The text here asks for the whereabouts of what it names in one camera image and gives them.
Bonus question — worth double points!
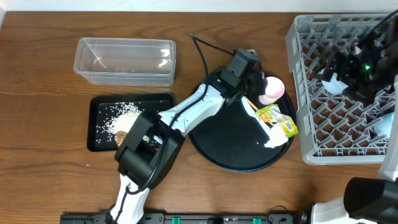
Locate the pink cup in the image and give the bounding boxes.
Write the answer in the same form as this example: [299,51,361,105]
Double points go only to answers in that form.
[259,77,285,105]

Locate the light blue bowl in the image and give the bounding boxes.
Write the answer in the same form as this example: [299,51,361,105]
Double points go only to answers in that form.
[322,73,348,95]

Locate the white plastic spoon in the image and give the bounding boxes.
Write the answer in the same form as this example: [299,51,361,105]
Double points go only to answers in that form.
[241,97,271,136]

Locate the yellow snack wrapper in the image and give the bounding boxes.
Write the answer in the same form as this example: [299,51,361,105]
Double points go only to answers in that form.
[255,104,299,138]

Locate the white napkin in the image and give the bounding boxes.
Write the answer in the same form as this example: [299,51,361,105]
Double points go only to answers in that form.
[264,124,289,148]

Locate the light blue cup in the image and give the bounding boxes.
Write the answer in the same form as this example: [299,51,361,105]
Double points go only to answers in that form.
[374,112,394,138]

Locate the rice grains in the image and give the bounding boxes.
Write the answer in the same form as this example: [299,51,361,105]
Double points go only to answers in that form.
[95,101,145,150]

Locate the brown food scrap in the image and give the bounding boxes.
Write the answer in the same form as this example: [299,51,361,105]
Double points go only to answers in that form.
[114,131,127,147]

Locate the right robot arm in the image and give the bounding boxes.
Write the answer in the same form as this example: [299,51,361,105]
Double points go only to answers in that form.
[307,11,397,223]

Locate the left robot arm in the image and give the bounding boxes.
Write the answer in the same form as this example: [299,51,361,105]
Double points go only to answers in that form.
[106,66,266,223]

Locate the grey dishwasher rack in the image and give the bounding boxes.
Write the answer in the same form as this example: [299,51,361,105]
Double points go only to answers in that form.
[285,14,396,165]

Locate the wooden chopstick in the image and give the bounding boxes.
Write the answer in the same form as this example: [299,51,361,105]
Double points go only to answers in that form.
[243,96,274,127]

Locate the round black serving tray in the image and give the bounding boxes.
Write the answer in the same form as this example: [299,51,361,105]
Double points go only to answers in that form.
[188,100,294,172]

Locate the clear plastic bin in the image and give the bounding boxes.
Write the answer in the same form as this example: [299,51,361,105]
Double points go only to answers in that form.
[73,37,177,86]

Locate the black rectangular tray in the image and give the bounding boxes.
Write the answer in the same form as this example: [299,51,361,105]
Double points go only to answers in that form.
[86,93,174,152]

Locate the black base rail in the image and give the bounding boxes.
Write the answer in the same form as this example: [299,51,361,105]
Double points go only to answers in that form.
[59,213,296,224]

